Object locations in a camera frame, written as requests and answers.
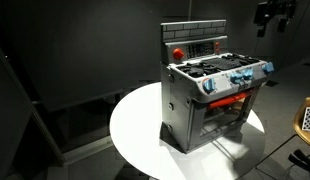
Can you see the grey toy stove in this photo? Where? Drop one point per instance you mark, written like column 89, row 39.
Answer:
column 184, row 101

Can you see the orange oven door handle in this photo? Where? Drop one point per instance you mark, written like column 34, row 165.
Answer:
column 230, row 99

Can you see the checkerboard calibration card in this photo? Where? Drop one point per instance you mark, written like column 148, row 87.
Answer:
column 306, row 120

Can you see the blue knob middle left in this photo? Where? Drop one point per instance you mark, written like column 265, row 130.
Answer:
column 236, row 78

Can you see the blue knob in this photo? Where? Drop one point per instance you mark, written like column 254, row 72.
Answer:
column 209, row 85
column 268, row 68
column 236, row 78
column 248, row 74

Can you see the blue knob middle right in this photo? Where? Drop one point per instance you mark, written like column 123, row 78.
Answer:
column 248, row 74

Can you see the large orange round knob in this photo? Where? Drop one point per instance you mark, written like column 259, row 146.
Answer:
column 178, row 53

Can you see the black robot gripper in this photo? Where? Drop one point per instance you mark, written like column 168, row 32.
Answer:
column 272, row 8

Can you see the blue knob far left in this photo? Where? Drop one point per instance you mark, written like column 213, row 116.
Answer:
column 209, row 85

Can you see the yellow wooden chair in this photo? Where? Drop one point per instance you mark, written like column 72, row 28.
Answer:
column 297, row 122

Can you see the round white table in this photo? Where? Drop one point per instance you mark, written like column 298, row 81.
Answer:
column 135, row 127

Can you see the blue knob far right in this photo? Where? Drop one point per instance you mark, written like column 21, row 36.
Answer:
column 268, row 68

